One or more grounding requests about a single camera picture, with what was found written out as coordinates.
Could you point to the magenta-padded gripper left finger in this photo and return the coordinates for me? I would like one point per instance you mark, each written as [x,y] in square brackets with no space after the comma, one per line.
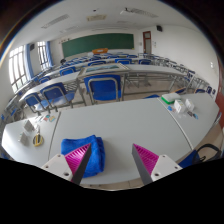
[76,160]

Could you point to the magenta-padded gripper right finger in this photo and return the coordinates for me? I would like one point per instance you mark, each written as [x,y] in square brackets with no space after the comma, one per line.
[147,160]

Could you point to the blue terry towel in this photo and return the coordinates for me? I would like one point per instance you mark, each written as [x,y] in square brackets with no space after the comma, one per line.
[96,155]

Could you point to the blue black-framed chair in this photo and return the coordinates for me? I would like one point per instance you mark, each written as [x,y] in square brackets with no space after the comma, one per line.
[196,156]

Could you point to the colourful cards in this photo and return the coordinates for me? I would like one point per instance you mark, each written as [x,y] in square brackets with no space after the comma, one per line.
[49,117]

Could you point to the blue metal-framed chair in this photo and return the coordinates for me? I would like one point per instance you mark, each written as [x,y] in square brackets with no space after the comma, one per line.
[34,101]
[104,87]
[56,94]

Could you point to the grey classroom desk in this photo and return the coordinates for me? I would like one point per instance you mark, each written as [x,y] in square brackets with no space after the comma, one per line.
[150,69]
[50,81]

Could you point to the group of blue chairs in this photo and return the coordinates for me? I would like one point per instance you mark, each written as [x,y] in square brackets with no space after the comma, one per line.
[96,62]

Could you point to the blue curtain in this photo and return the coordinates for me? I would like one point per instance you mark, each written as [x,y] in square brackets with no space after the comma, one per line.
[29,61]
[49,53]

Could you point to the large window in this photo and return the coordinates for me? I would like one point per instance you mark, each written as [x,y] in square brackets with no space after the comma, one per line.
[17,68]

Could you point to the narrow window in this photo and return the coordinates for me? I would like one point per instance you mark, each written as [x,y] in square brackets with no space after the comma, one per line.
[42,55]

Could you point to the orange lectern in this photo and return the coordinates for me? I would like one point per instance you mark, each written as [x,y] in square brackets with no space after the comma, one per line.
[100,51]

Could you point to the green chalkboard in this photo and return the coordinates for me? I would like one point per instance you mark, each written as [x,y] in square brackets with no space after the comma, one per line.
[96,43]

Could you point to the brown door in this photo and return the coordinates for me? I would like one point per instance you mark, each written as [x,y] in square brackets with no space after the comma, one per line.
[147,37]

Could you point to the ceiling air vent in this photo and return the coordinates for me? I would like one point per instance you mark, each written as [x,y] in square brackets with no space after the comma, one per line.
[55,20]
[140,12]

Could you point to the black wall speaker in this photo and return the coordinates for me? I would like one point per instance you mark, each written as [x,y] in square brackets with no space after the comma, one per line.
[32,46]
[159,28]

